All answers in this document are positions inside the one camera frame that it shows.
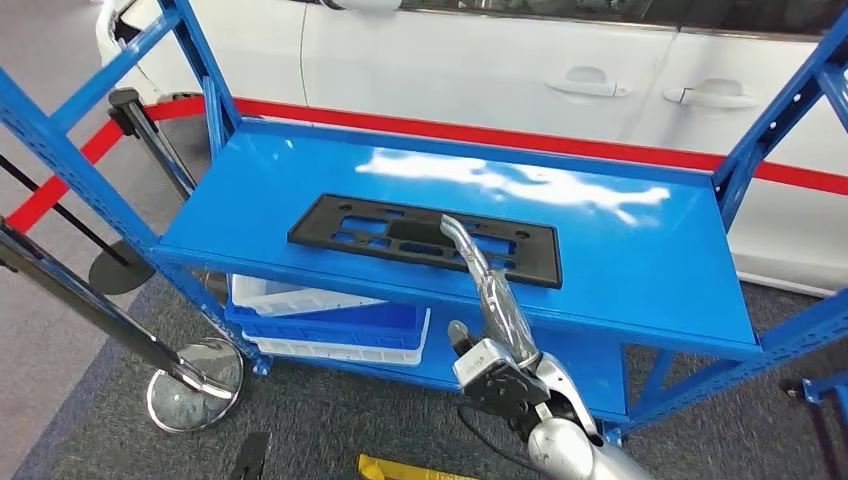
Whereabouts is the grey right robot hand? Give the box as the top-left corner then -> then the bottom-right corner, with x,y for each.
439,213 -> 541,372

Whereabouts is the black plastic plate bracket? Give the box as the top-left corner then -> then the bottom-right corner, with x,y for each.
286,193 -> 564,290

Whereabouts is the red barrier belt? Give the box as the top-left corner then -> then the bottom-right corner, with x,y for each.
6,95 -> 848,234

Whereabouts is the yellow floor tape square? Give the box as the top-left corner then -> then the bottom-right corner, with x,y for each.
356,453 -> 478,480

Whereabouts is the white car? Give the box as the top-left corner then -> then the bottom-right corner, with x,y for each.
95,0 -> 848,298

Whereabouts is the black stanchion with disc base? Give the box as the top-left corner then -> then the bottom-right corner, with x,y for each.
0,153 -> 157,297

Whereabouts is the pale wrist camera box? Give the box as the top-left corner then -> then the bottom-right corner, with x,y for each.
453,337 -> 551,420

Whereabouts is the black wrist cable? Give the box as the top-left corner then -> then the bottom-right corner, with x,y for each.
457,405 -> 531,465

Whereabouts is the chrome stanchion post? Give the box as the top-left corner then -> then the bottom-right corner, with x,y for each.
0,218 -> 245,435
107,87 -> 199,200

